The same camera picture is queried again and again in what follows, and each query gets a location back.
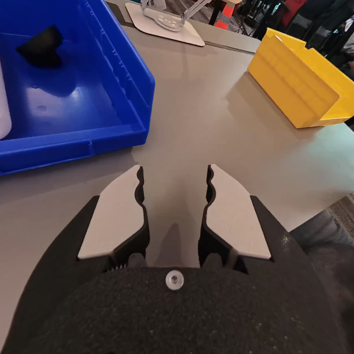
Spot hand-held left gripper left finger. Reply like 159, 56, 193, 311
77, 165, 150, 260

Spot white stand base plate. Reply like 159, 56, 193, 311
125, 1, 205, 47

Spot yellow plastic bin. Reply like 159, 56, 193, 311
247, 28, 354, 129

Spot blue plastic bin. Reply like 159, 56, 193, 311
0, 0, 155, 176

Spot black bottle lid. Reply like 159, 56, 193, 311
16, 25, 63, 67

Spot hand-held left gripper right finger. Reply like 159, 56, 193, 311
200, 164, 272, 268

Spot orange traffic cone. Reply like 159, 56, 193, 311
215, 3, 235, 29

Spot white plastic bottle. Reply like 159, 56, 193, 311
0, 59, 12, 139

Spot person's grey trousers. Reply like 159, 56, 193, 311
289, 210, 354, 354

